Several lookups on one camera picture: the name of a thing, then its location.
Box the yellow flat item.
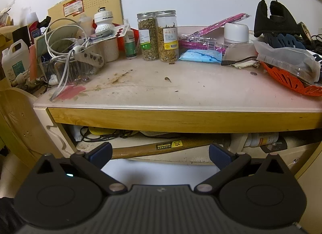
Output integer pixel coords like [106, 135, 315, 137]
[88, 127, 132, 137]

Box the grey grinding disc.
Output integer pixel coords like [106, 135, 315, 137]
[261, 137, 289, 153]

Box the red and white spray can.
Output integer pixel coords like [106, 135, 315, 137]
[26, 12, 42, 46]

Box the red dotted card pack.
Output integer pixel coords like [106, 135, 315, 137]
[114, 22, 132, 38]

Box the white plug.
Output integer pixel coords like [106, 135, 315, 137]
[11, 70, 32, 86]

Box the wooden desk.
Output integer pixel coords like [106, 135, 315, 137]
[33, 26, 322, 134]

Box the green label dried herb jar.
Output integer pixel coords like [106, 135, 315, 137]
[137, 12, 160, 61]

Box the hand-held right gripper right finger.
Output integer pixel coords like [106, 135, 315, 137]
[195, 143, 286, 194]

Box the dark blue scalloped pad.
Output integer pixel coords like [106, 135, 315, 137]
[264, 32, 307, 50]

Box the blue packet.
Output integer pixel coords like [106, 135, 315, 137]
[179, 49, 223, 63]

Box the black cable with plug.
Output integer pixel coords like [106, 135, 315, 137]
[221, 56, 257, 67]

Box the yellow label dried herb jar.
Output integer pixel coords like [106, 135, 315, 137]
[155, 10, 180, 63]

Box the wooden hammer handle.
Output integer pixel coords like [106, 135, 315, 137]
[111, 135, 231, 159]

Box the pink striped packet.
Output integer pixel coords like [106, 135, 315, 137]
[178, 13, 250, 51]

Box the white round jar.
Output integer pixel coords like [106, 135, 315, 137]
[224, 22, 250, 45]

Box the clear plastic bag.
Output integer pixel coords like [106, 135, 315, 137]
[254, 41, 322, 85]

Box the green and white box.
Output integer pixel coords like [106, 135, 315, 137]
[35, 26, 79, 63]

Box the white plastic jug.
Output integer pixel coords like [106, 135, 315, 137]
[2, 40, 31, 84]

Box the small green bottle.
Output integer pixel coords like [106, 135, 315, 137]
[123, 28, 138, 59]

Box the white pill bottle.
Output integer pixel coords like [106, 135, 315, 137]
[247, 133, 280, 148]

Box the white power strip with cable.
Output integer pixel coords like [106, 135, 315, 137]
[44, 18, 91, 102]

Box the white sports bottle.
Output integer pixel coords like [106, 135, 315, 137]
[94, 7, 120, 62]

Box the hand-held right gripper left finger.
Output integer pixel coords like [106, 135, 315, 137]
[36, 142, 125, 194]

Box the orange plastic basket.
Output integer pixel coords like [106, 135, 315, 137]
[260, 60, 322, 97]

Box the clear glass container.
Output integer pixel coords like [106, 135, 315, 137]
[37, 57, 98, 85]

